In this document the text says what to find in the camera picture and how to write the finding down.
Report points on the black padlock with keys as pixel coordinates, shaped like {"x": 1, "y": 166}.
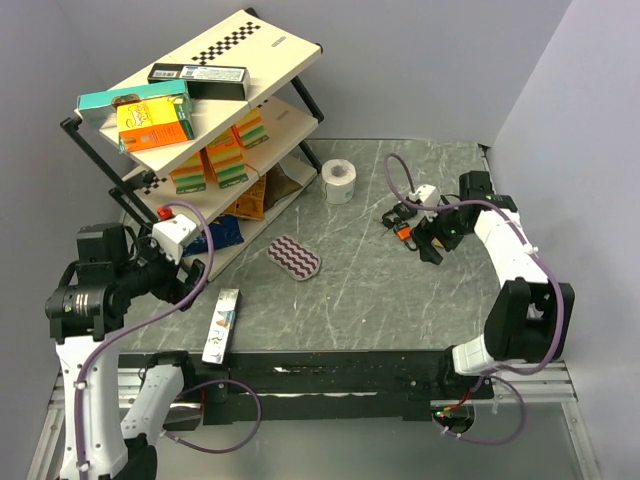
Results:
{"x": 400, "y": 212}

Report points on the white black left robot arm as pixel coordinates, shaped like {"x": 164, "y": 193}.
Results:
{"x": 86, "y": 315}

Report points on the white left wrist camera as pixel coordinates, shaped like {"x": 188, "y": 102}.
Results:
{"x": 173, "y": 233}

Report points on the blue snack bag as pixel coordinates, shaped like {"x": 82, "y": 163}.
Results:
{"x": 225, "y": 232}

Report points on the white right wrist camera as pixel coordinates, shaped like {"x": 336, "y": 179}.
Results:
{"x": 425, "y": 195}

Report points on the orange yellow box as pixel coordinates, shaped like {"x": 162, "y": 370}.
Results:
{"x": 154, "y": 123}

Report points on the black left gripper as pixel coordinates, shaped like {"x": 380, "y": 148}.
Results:
{"x": 173, "y": 287}

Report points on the pink striped sponge pad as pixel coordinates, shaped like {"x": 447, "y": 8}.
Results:
{"x": 295, "y": 259}

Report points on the black white long box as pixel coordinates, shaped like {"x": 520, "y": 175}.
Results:
{"x": 205, "y": 82}

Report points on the orange black padlock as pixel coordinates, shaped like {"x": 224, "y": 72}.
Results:
{"x": 402, "y": 230}

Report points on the beige black tiered shelf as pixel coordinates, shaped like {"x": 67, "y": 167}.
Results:
{"x": 275, "y": 58}

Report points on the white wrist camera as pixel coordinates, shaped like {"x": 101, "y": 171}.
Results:
{"x": 425, "y": 195}
{"x": 173, "y": 233}

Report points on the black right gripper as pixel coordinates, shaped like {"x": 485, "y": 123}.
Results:
{"x": 427, "y": 229}

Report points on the teal long box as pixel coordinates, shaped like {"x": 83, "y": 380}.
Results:
{"x": 98, "y": 109}

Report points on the aluminium frame rail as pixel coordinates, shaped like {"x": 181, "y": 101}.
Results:
{"x": 553, "y": 384}

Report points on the yellow green sponge pack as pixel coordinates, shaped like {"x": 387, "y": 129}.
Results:
{"x": 250, "y": 130}
{"x": 226, "y": 160}
{"x": 190, "y": 176}

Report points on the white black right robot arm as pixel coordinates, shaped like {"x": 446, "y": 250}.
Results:
{"x": 528, "y": 323}

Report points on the white toothpaste box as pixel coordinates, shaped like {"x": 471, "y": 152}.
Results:
{"x": 221, "y": 326}

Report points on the white toilet paper roll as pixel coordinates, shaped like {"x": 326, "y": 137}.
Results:
{"x": 338, "y": 181}

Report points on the orange snack bag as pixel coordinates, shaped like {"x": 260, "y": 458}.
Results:
{"x": 250, "y": 205}

